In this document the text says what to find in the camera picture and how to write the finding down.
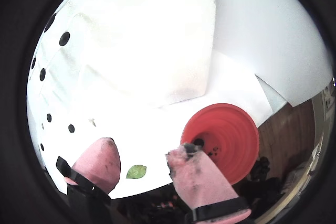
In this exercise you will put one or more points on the white pipe cleaner stem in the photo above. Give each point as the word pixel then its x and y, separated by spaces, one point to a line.
pixel 92 122

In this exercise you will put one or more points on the red collapsible cup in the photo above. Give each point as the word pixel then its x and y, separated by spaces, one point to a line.
pixel 231 124

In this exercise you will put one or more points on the white paper sheet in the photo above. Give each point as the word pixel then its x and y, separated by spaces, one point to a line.
pixel 157 129

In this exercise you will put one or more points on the white backdrop panel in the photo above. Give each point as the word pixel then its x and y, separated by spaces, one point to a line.
pixel 262 37

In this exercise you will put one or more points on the green leaf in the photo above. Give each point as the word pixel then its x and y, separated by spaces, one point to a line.
pixel 136 172

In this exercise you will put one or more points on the pink covered gripper finger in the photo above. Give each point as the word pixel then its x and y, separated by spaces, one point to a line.
pixel 199 179
pixel 99 166

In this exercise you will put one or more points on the white foam board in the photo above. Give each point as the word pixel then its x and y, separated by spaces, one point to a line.
pixel 157 37

